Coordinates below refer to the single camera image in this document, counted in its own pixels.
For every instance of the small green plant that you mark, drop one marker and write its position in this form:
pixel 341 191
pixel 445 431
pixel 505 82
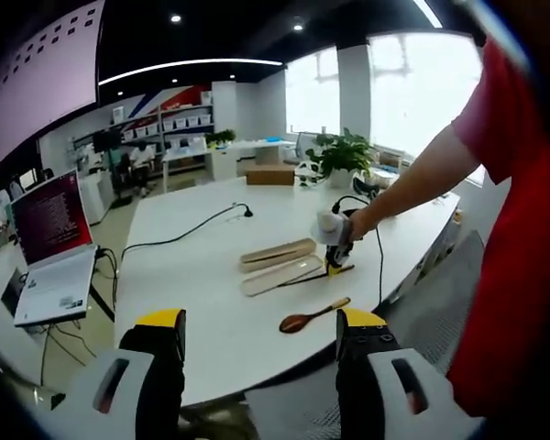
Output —
pixel 222 136

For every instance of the person's right hand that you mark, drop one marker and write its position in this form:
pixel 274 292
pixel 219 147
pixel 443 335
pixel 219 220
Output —
pixel 366 222

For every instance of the dark wooden chopstick utensil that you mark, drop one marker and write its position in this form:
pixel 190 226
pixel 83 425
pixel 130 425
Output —
pixel 311 277

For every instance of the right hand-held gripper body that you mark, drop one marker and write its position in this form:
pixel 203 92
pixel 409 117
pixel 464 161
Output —
pixel 332 227

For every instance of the black monitor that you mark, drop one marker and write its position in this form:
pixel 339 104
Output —
pixel 106 139

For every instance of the dark wooden spoon utensil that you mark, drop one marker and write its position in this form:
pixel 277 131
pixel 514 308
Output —
pixel 293 323

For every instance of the black curved device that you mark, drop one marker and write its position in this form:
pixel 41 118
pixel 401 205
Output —
pixel 364 185

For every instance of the white desk cabinet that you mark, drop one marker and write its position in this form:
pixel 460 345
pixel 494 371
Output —
pixel 220 160

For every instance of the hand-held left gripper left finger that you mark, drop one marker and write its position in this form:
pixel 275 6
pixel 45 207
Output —
pixel 156 380

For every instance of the long ceiling light strip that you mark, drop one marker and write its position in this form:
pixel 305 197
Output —
pixel 188 66
pixel 428 11

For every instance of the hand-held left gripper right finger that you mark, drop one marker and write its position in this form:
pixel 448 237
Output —
pixel 362 380

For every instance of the white laptop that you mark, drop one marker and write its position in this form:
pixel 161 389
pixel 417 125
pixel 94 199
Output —
pixel 50 220

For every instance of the beige cutlery case base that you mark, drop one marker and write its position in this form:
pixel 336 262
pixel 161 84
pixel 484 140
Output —
pixel 275 254

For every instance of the large potted green plant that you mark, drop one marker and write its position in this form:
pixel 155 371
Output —
pixel 344 156

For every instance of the brown cardboard box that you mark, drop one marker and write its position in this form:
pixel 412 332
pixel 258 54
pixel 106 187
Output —
pixel 270 175

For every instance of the person in red shirt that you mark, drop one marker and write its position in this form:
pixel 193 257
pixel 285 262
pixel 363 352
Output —
pixel 518 229

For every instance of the row of white storage bins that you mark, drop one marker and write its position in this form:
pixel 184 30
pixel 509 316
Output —
pixel 179 123

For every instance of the metal storage shelf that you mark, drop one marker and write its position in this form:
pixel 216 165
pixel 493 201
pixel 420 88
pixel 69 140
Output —
pixel 183 133

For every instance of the window with blinds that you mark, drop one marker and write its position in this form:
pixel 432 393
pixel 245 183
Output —
pixel 421 91
pixel 314 91

